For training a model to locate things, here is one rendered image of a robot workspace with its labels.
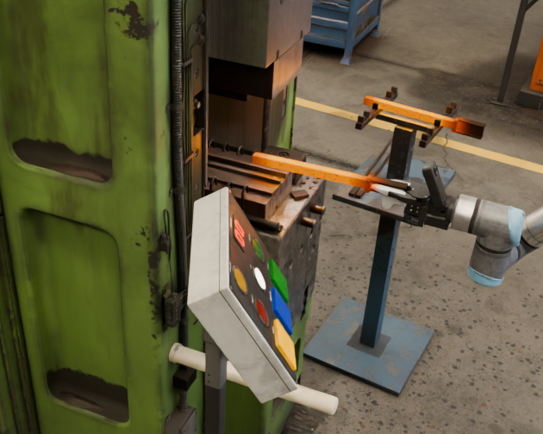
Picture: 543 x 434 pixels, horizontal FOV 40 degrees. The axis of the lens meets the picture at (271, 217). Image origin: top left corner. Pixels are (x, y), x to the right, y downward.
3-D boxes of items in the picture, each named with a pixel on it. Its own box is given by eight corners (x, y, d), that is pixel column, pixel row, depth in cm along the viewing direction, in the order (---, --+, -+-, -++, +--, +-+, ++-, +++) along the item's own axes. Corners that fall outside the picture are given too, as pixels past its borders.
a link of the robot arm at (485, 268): (512, 276, 193) (525, 238, 186) (489, 295, 186) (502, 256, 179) (481, 260, 198) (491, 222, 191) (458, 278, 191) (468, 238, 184)
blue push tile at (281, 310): (290, 310, 155) (274, 286, 152) (293, 334, 149) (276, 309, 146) (282, 313, 156) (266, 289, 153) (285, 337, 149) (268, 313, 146)
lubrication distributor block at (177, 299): (185, 323, 188) (185, 280, 180) (174, 337, 183) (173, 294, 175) (173, 319, 189) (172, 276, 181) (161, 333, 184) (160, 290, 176)
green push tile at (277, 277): (287, 281, 164) (272, 257, 160) (289, 303, 158) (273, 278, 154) (280, 284, 165) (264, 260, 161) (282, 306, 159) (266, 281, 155)
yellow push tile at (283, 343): (293, 342, 147) (277, 317, 143) (297, 369, 141) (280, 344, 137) (285, 346, 148) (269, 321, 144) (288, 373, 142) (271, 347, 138)
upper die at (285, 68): (301, 72, 190) (303, 36, 185) (271, 100, 175) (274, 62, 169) (157, 43, 202) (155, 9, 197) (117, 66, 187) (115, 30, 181)
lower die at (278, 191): (290, 190, 210) (293, 164, 205) (264, 226, 194) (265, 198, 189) (159, 158, 222) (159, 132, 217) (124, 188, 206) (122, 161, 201)
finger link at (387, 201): (366, 207, 189) (402, 215, 187) (370, 186, 186) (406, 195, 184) (369, 201, 192) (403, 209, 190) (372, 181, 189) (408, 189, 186)
